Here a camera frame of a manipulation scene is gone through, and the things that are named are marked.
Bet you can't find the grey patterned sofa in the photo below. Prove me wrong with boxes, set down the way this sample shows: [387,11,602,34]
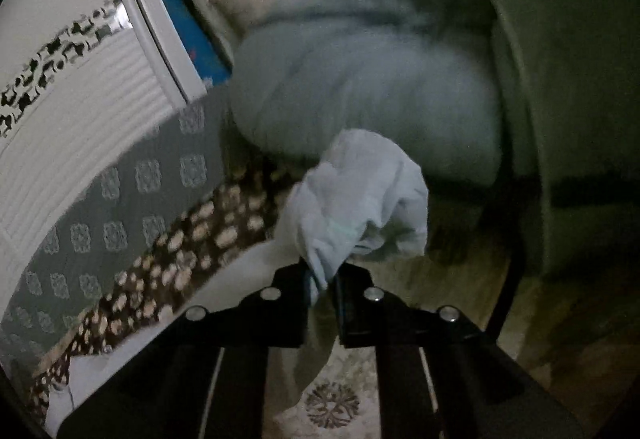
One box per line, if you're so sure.
[0,92,241,370]

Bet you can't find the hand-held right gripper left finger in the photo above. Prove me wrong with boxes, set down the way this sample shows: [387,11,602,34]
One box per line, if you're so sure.
[57,263,321,439]

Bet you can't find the light blue puffer jacket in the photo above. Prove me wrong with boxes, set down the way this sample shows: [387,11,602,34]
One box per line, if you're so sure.
[227,0,506,410]

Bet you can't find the beige floral quilt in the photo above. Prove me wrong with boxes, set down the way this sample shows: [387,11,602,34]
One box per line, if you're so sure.
[45,239,601,439]

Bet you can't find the blue box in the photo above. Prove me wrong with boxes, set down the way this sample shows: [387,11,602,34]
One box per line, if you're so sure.
[141,0,233,87]

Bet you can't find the dark floral blanket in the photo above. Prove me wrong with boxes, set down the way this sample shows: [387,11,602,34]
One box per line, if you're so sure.
[27,159,311,415]

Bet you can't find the white slatted wardrobe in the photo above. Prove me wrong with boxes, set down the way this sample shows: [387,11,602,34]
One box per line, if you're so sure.
[0,0,208,250]

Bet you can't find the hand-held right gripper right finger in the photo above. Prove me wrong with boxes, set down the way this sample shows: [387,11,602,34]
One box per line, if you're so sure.
[332,264,586,439]

